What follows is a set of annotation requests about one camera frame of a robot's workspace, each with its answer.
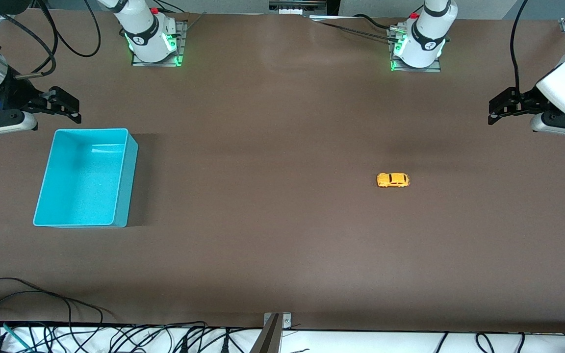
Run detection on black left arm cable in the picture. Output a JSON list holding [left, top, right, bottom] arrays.
[[510, 0, 531, 99]]

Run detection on metal bracket with pole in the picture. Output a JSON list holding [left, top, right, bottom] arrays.
[[250, 312, 292, 353]]

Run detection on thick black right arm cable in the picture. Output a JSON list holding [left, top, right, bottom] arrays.
[[0, 0, 58, 79]]

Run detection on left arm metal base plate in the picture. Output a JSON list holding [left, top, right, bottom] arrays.
[[389, 27, 443, 73]]

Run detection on white power strip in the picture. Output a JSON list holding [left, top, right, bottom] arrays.
[[269, 0, 328, 16]]

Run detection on teal plastic bin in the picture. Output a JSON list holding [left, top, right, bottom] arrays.
[[33, 128, 139, 228]]

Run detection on teal cable stub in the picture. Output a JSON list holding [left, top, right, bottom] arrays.
[[2, 322, 31, 350]]

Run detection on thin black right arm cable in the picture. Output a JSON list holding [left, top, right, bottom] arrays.
[[36, 0, 102, 58]]

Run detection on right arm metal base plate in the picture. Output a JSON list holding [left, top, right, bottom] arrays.
[[131, 21, 188, 67]]

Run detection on yellow beetle toy car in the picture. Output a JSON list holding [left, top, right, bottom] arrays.
[[376, 172, 411, 188]]

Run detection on long black looped cable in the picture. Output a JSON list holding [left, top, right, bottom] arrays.
[[0, 277, 105, 325], [0, 290, 73, 339]]

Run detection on black base supply cable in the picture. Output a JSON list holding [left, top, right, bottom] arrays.
[[312, 14, 397, 41]]

